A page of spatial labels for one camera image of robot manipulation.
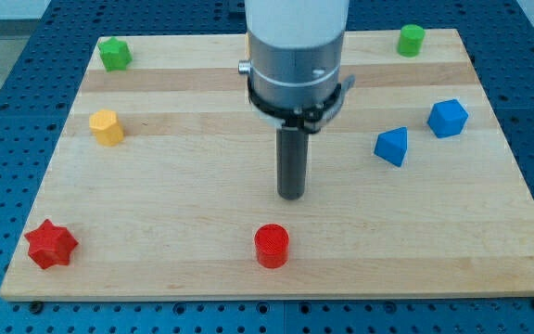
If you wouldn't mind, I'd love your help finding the black clamp mount ring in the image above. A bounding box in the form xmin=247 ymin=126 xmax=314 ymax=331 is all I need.
xmin=247 ymin=74 xmax=355 ymax=135

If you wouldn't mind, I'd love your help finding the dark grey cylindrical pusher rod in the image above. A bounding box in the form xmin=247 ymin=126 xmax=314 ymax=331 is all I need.
xmin=276 ymin=128 xmax=309 ymax=200

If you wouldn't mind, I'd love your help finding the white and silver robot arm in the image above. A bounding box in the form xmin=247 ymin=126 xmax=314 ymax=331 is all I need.
xmin=238 ymin=0 xmax=355 ymax=200

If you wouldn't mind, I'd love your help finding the blue triangle block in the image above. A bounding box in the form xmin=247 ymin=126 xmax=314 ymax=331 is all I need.
xmin=374 ymin=127 xmax=408 ymax=167

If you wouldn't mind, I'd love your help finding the light wooden board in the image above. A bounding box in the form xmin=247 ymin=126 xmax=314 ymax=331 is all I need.
xmin=0 ymin=29 xmax=534 ymax=302

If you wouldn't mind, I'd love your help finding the red cylinder block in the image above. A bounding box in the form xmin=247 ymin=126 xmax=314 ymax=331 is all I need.
xmin=254 ymin=224 xmax=289 ymax=269

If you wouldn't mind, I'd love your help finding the green cylinder block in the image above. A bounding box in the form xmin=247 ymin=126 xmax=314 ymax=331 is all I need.
xmin=397 ymin=24 xmax=426 ymax=57

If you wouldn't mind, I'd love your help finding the blue cube block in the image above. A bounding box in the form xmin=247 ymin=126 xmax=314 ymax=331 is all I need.
xmin=427 ymin=99 xmax=469 ymax=138

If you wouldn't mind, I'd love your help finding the yellow hexagon block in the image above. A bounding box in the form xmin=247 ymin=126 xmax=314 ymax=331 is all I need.
xmin=89 ymin=109 xmax=124 ymax=147

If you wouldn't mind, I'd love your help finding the green star block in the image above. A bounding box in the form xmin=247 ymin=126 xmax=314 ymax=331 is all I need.
xmin=97 ymin=36 xmax=132 ymax=71

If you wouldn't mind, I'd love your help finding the red star block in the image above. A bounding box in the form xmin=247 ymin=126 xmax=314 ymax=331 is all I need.
xmin=24 ymin=219 xmax=79 ymax=270

